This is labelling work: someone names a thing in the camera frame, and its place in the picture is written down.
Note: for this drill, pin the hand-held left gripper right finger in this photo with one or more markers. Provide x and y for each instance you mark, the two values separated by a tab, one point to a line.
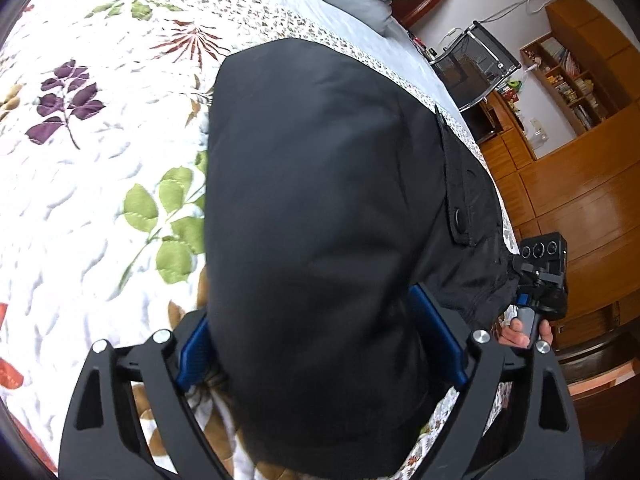
440	340

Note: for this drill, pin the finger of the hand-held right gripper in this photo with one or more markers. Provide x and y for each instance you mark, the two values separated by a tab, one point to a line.
522	267

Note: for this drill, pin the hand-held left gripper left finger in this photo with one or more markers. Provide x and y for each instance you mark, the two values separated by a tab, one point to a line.
197	355

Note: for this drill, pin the floral quilted bedspread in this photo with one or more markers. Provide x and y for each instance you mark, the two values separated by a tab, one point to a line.
100	170

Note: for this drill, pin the light blue bed sheet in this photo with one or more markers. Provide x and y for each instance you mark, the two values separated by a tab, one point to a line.
430	70

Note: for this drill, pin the green toy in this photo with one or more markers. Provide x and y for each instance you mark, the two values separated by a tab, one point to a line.
514	85

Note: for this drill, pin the dark wooden bed frame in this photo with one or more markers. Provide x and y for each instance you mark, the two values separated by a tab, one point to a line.
595	360

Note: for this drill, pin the low wooden cabinet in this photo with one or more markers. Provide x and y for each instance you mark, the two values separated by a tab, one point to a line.
510	140

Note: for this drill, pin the person's right hand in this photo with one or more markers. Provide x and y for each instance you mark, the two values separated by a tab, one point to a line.
514	335

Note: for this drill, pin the wooden bookshelf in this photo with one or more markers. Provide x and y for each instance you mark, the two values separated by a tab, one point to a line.
590	25

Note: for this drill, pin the row of books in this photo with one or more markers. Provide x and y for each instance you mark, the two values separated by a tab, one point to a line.
575	85

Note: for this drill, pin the black padded jacket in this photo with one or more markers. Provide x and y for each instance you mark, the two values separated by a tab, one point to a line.
325	220

